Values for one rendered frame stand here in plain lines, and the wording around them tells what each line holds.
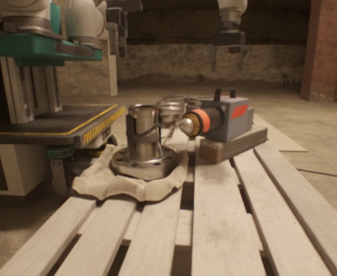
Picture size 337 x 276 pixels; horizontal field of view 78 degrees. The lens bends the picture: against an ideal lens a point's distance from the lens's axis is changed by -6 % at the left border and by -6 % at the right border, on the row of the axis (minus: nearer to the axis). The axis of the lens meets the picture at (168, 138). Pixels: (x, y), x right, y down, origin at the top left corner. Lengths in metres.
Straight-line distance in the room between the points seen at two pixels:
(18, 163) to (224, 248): 0.72
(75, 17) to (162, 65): 8.76
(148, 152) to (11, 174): 0.50
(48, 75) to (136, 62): 9.00
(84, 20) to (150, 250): 1.10
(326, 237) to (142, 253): 0.42
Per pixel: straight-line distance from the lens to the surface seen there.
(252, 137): 1.16
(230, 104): 0.93
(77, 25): 1.29
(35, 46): 0.81
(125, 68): 10.31
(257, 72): 10.15
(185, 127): 0.78
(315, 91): 5.07
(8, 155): 0.92
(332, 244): 0.62
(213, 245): 0.56
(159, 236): 0.57
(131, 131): 0.81
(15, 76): 1.05
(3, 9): 0.90
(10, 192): 0.99
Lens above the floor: 0.52
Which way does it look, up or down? 17 degrees down
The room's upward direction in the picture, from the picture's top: straight up
